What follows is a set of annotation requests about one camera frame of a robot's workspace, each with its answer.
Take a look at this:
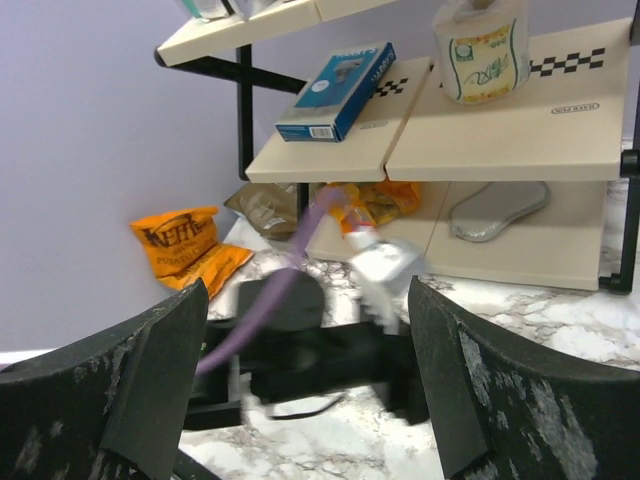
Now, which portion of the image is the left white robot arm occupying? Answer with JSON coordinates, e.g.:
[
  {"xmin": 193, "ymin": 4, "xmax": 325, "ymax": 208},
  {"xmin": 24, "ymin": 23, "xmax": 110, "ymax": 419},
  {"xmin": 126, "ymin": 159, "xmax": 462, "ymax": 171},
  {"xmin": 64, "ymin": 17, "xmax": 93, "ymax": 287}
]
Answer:
[{"xmin": 184, "ymin": 276, "xmax": 429, "ymax": 431}]

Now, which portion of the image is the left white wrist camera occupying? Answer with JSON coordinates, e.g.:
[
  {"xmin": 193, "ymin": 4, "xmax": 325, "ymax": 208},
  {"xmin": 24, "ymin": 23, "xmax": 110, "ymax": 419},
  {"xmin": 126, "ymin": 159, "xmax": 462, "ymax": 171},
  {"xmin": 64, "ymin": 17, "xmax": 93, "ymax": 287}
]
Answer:
[{"xmin": 345, "ymin": 227, "xmax": 427, "ymax": 335}]

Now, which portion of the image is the orange snack bag on shelf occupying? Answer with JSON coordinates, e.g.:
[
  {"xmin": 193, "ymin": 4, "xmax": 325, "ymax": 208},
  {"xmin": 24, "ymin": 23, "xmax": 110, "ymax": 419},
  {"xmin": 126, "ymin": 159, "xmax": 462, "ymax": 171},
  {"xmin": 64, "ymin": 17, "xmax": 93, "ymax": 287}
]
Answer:
[{"xmin": 324, "ymin": 178, "xmax": 422, "ymax": 235}]

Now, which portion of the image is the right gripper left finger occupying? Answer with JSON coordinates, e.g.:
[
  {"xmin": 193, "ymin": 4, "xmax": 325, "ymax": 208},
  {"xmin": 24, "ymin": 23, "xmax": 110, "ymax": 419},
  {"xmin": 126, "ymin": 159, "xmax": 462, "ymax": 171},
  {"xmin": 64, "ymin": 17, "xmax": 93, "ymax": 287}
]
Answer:
[{"xmin": 1, "ymin": 281, "xmax": 208, "ymax": 479}]

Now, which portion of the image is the brown snack bag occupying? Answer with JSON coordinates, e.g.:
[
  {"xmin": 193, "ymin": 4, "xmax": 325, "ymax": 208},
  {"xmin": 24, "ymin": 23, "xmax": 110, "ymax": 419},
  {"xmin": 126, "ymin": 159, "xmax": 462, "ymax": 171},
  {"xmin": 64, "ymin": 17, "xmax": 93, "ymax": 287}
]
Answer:
[{"xmin": 224, "ymin": 183, "xmax": 298, "ymax": 240}]

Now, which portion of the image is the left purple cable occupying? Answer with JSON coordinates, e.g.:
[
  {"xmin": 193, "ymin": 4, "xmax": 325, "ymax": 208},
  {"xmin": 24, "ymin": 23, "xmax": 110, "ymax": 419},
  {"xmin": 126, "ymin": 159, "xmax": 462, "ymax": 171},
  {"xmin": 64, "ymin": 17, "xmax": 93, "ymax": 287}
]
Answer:
[{"xmin": 192, "ymin": 184, "xmax": 351, "ymax": 381}]

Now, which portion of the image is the beige three-tier shelf rack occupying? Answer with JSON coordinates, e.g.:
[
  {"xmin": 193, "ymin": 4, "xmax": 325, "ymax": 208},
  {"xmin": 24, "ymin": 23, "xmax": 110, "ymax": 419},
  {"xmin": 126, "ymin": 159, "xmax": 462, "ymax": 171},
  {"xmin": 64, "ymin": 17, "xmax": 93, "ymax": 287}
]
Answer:
[{"xmin": 154, "ymin": 1, "xmax": 639, "ymax": 294}]

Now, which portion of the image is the teal Rio box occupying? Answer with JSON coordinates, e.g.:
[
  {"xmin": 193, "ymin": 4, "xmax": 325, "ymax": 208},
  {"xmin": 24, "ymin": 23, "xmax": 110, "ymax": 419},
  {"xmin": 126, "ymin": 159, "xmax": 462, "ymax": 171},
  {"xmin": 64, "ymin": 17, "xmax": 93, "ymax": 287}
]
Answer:
[{"xmin": 180, "ymin": 0, "xmax": 228, "ymax": 21}]

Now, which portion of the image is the silver Rio box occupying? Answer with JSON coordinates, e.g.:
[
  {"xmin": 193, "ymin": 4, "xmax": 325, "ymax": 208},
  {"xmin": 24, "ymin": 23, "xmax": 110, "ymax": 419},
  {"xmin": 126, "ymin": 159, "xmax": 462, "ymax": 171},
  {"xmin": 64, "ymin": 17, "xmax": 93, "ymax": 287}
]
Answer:
[{"xmin": 236, "ymin": 0, "xmax": 277, "ymax": 18}]

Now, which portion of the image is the orange Kettle chips bag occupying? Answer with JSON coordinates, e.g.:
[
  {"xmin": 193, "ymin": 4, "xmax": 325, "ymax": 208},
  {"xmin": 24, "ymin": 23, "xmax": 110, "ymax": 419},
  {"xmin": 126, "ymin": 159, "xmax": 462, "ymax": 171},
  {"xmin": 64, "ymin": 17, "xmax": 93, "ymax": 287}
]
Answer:
[{"xmin": 129, "ymin": 206, "xmax": 254, "ymax": 298}]

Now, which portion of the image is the toilet paper roll pack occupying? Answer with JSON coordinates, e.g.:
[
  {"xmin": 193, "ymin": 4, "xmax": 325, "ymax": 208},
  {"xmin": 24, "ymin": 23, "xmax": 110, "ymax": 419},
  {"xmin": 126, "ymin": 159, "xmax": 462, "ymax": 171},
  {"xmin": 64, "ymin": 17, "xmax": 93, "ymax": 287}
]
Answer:
[{"xmin": 432, "ymin": 0, "xmax": 530, "ymax": 105}]

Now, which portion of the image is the grey silver pouch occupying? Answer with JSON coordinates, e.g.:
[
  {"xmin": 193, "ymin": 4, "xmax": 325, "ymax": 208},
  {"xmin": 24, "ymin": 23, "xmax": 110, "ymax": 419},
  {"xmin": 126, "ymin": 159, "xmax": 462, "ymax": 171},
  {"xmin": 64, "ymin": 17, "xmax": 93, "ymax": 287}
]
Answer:
[{"xmin": 449, "ymin": 181, "xmax": 551, "ymax": 243}]

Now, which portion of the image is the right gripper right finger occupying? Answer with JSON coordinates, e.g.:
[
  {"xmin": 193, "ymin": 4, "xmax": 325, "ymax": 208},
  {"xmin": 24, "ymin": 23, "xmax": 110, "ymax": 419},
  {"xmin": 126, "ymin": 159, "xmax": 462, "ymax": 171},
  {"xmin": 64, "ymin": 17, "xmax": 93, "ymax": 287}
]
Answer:
[{"xmin": 408, "ymin": 279, "xmax": 639, "ymax": 479}]

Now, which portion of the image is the blue razor box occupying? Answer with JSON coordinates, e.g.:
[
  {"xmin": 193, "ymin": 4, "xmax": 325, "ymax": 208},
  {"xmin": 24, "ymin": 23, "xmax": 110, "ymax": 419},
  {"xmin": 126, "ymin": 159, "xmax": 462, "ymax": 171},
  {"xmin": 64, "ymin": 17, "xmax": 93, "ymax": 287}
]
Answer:
[{"xmin": 275, "ymin": 42, "xmax": 396, "ymax": 143}]

